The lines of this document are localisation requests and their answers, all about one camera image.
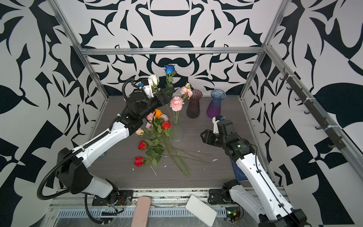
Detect wall hook rail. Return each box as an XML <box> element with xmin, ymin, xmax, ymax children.
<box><xmin>281</xmin><ymin>69</ymin><xmax>347</xmax><ymax>150</ymax></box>

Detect red rose lower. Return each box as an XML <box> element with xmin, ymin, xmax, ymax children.
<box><xmin>134</xmin><ymin>156</ymin><xmax>161</xmax><ymax>167</ymax></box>

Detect white rose flower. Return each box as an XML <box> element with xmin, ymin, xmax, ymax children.
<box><xmin>147</xmin><ymin>74</ymin><xmax>162</xmax><ymax>97</ymax></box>

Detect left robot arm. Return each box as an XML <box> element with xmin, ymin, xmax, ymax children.
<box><xmin>36</xmin><ymin>79</ymin><xmax>174</xmax><ymax>204</ymax></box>

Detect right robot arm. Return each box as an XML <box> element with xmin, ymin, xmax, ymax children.
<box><xmin>200</xmin><ymin>115</ymin><xmax>308</xmax><ymax>227</ymax></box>

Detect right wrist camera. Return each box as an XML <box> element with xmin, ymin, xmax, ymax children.
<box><xmin>212</xmin><ymin>115</ymin><xmax>225</xmax><ymax>134</ymax></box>

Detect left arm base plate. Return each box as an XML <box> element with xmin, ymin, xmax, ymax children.
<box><xmin>92</xmin><ymin>190</ymin><xmax>134</xmax><ymax>206</ymax></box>

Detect blue purple glass vase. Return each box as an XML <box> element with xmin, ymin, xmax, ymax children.
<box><xmin>206</xmin><ymin>89</ymin><xmax>226</xmax><ymax>118</ymax></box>

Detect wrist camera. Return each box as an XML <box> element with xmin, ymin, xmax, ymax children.
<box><xmin>139</xmin><ymin>79</ymin><xmax>154</xmax><ymax>98</ymax></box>
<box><xmin>212</xmin><ymin>115</ymin><xmax>225</xmax><ymax>134</ymax></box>

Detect large pink peony flower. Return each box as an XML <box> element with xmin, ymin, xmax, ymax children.
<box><xmin>170</xmin><ymin>96</ymin><xmax>184</xmax><ymax>125</ymax></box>

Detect maroon glass vase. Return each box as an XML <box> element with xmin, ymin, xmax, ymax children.
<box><xmin>186</xmin><ymin>89</ymin><xmax>202</xmax><ymax>119</ymax></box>

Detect pink rose flower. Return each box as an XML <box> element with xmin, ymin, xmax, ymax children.
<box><xmin>147</xmin><ymin>112</ymin><xmax>154</xmax><ymax>123</ymax></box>

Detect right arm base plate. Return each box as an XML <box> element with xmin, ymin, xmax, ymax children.
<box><xmin>208</xmin><ymin>187</ymin><xmax>231</xmax><ymax>204</ymax></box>

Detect red rose upper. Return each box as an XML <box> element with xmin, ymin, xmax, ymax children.
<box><xmin>162</xmin><ymin>122</ymin><xmax>171</xmax><ymax>131</ymax></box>

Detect small pink flower sprig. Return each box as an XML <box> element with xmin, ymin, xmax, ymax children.
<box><xmin>180</xmin><ymin>83</ymin><xmax>193</xmax><ymax>100</ymax></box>

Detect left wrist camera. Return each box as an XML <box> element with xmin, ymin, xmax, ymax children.
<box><xmin>139</xmin><ymin>79</ymin><xmax>154</xmax><ymax>98</ymax></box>

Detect clear glass vase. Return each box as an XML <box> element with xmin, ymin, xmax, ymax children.
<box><xmin>170</xmin><ymin>119</ymin><xmax>183</xmax><ymax>142</ymax></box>

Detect blue book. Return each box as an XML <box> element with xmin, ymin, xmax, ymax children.
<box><xmin>231</xmin><ymin>160</ymin><xmax>248</xmax><ymax>182</ymax></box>

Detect blue rose flower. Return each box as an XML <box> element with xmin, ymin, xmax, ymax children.
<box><xmin>164</xmin><ymin>64</ymin><xmax>177</xmax><ymax>90</ymax></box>

